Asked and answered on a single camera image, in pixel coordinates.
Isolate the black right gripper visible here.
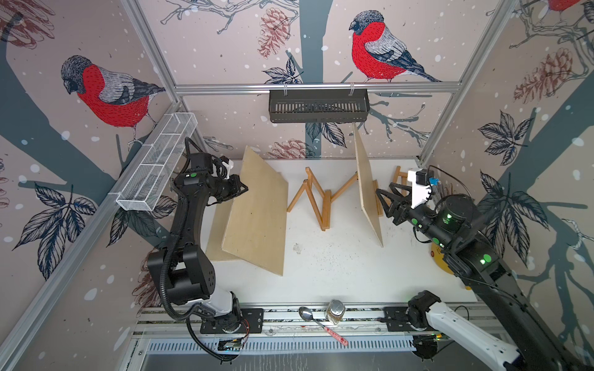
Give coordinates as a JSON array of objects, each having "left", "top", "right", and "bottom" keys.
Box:
[{"left": 379, "top": 181, "right": 456, "bottom": 253}]

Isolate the wooden easel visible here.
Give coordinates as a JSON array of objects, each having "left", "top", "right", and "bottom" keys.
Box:
[
  {"left": 373, "top": 179, "right": 385, "bottom": 217},
  {"left": 392, "top": 165, "right": 408, "bottom": 186},
  {"left": 286, "top": 167, "right": 359, "bottom": 231}
]

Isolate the plywood board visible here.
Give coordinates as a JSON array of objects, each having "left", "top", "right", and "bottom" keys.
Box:
[
  {"left": 206, "top": 200, "right": 239, "bottom": 261},
  {"left": 221, "top": 147, "right": 289, "bottom": 276},
  {"left": 352, "top": 124, "right": 384, "bottom": 247}
]

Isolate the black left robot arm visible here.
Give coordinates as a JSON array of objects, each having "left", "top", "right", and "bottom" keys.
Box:
[{"left": 147, "top": 137, "right": 249, "bottom": 363}]

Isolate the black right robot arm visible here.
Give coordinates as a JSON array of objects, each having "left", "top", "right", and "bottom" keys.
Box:
[{"left": 376, "top": 183, "right": 590, "bottom": 370}]

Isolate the yellow pot black lid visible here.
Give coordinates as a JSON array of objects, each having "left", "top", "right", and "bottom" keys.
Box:
[{"left": 430, "top": 243, "right": 454, "bottom": 275}]

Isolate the black hanging basket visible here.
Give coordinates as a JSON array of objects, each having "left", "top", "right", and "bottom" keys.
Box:
[{"left": 269, "top": 89, "right": 371, "bottom": 124}]

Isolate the small metal cup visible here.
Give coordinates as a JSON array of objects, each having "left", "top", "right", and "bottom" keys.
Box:
[{"left": 326, "top": 299, "right": 346, "bottom": 326}]

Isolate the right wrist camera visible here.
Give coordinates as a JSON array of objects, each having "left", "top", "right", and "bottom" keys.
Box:
[{"left": 407, "top": 169, "right": 439, "bottom": 209}]

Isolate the white wire mesh basket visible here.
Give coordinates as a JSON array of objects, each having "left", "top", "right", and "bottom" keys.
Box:
[{"left": 116, "top": 112, "right": 197, "bottom": 211}]

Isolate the horizontal aluminium rail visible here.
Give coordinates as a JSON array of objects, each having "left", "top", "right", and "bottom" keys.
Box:
[{"left": 174, "top": 81, "right": 462, "bottom": 96}]

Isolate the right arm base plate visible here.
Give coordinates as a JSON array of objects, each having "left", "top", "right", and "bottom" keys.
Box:
[{"left": 381, "top": 306, "right": 416, "bottom": 332}]

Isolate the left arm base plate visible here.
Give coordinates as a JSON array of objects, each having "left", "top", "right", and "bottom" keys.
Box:
[{"left": 200, "top": 309, "right": 264, "bottom": 335}]

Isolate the metal spoon red handle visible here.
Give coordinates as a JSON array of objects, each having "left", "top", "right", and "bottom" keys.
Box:
[{"left": 298, "top": 306, "right": 349, "bottom": 347}]

